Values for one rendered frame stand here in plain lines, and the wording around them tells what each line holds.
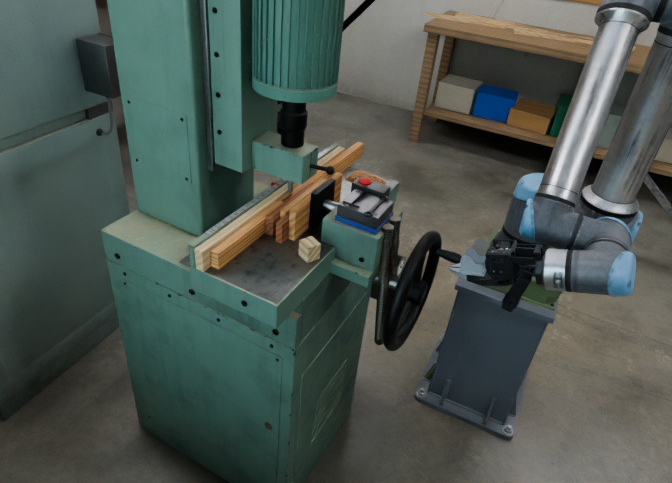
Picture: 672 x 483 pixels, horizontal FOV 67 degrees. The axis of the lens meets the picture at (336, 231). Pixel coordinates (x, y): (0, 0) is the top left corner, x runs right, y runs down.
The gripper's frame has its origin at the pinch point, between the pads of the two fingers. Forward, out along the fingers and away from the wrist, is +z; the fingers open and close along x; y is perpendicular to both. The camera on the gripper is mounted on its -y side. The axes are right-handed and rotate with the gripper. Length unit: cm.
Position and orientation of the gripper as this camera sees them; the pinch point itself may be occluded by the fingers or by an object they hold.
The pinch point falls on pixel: (455, 270)
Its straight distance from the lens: 125.9
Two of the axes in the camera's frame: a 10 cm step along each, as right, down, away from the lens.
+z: -8.5, -0.3, 5.2
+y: -2.1, -8.9, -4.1
